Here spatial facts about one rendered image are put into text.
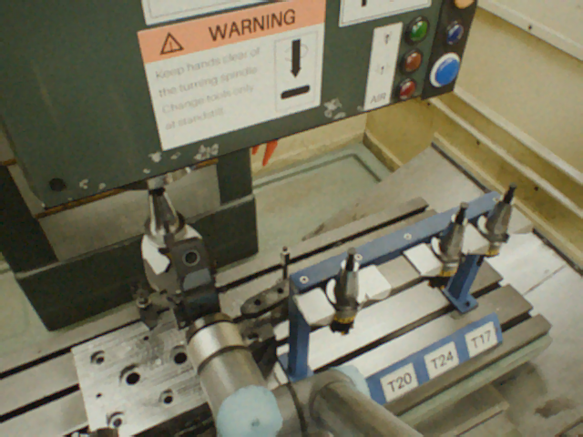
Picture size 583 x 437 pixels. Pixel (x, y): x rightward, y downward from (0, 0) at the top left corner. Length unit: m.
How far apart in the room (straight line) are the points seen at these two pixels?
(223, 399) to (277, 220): 1.26
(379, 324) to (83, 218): 0.77
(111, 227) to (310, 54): 0.99
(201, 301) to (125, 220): 0.69
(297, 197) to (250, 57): 1.52
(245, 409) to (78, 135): 0.37
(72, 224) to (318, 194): 0.97
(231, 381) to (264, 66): 0.38
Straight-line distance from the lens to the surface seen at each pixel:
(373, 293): 0.85
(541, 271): 1.54
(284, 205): 1.89
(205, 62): 0.42
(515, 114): 1.51
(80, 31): 0.38
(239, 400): 0.63
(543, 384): 1.44
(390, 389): 1.09
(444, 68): 0.56
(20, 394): 1.23
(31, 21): 0.38
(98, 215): 1.33
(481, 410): 1.35
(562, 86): 1.40
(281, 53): 0.44
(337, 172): 2.05
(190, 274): 0.68
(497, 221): 0.98
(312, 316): 0.82
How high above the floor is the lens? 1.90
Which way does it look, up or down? 46 degrees down
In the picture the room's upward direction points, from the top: straight up
